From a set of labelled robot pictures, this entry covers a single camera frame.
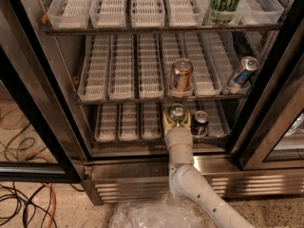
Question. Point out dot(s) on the green soda can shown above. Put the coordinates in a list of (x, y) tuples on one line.
[(176, 114)]

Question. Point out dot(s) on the blue silver soda can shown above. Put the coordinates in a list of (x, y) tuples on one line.
[(247, 66)]

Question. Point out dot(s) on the top wire shelf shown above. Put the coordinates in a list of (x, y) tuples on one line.
[(129, 30)]

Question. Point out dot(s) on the gold copper soda can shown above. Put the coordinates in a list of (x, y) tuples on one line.
[(180, 75)]

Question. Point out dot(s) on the dark blue soda can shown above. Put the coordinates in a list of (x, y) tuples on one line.
[(199, 123)]

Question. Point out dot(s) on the tall green lime can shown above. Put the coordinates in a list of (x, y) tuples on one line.
[(223, 11)]

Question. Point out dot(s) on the bottom wire shelf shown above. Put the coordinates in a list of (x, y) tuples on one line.
[(160, 141)]

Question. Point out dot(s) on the wire shelf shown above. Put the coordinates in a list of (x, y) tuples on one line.
[(165, 99), (160, 141), (129, 30)]

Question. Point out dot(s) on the stainless steel fridge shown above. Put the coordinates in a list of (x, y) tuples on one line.
[(129, 66)]

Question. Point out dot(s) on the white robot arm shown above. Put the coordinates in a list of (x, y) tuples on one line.
[(185, 180)]

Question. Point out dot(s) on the crumpled clear plastic bag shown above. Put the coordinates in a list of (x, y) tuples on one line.
[(166, 212)]

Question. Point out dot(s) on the middle wire shelf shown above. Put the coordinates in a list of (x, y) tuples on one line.
[(165, 99)]

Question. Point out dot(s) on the open glass fridge door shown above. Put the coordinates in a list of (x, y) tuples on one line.
[(37, 69)]

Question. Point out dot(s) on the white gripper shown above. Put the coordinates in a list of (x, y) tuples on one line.
[(179, 138)]

